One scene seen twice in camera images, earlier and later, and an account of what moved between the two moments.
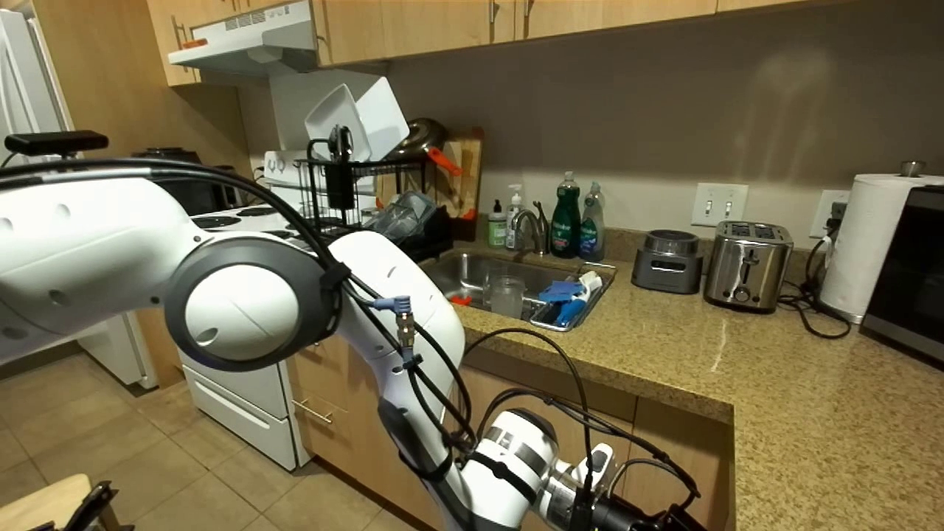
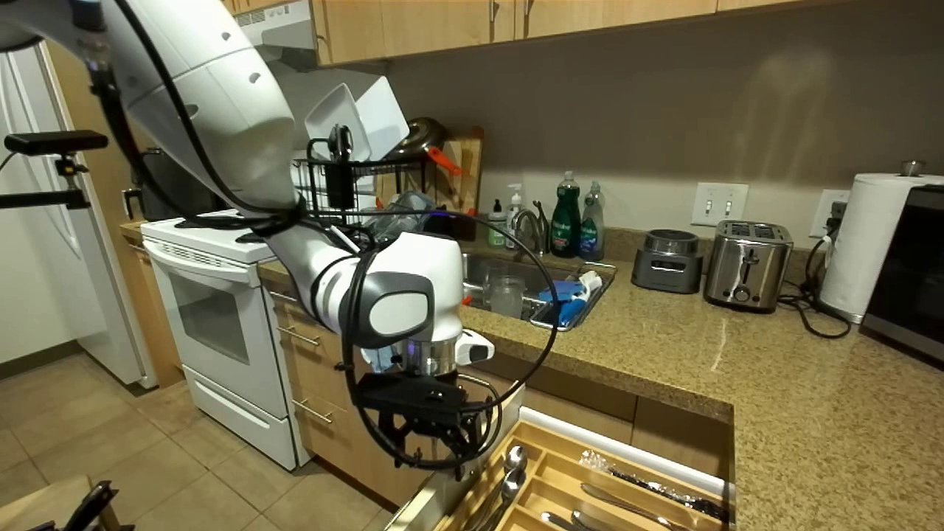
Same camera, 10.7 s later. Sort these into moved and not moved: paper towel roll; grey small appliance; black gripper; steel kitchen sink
Moved: black gripper
Not moved: paper towel roll; steel kitchen sink; grey small appliance
